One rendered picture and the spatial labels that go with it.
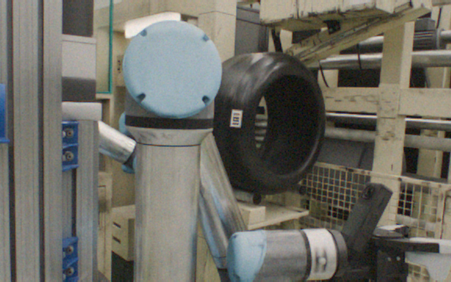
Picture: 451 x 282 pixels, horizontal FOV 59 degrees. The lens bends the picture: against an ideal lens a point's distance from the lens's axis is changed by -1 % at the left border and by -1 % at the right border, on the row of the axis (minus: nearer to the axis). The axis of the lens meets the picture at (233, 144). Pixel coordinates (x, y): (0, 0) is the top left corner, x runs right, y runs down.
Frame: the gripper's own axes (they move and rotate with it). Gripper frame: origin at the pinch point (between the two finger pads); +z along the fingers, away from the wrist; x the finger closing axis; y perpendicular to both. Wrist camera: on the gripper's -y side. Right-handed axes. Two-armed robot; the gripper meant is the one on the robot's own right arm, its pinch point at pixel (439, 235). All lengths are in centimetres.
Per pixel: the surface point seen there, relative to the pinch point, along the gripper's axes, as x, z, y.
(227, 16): -118, -12, -74
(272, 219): -96, 3, 13
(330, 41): -106, 32, -64
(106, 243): -144, -65, 31
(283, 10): -112, 12, -78
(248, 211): -89, -9, 9
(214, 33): -116, -19, -66
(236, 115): -79, -17, -26
